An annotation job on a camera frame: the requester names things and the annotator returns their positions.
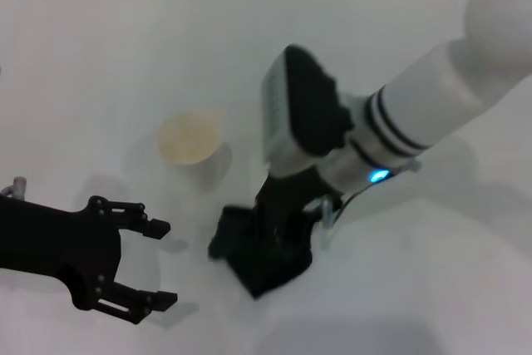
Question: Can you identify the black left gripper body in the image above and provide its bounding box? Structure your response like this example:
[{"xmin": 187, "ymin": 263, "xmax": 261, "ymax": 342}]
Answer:
[{"xmin": 0, "ymin": 195, "xmax": 124, "ymax": 311}]

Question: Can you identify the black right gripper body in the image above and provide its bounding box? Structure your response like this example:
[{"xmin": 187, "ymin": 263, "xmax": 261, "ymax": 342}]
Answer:
[{"xmin": 254, "ymin": 165, "xmax": 334, "ymax": 224}]

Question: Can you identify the dark blue rag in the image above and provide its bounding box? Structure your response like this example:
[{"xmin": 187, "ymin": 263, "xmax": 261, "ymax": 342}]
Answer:
[{"xmin": 207, "ymin": 204, "xmax": 314, "ymax": 300}]

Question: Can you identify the white paper cup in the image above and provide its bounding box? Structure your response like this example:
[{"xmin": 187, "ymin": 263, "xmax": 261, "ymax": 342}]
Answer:
[{"xmin": 157, "ymin": 108, "xmax": 234, "ymax": 192}]

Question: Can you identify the silver left wrist cable plug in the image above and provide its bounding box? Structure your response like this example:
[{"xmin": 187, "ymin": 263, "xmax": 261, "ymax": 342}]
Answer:
[{"xmin": 11, "ymin": 176, "xmax": 27, "ymax": 201}]

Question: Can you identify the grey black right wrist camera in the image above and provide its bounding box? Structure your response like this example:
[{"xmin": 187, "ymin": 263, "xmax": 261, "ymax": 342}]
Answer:
[{"xmin": 260, "ymin": 43, "xmax": 356, "ymax": 178}]

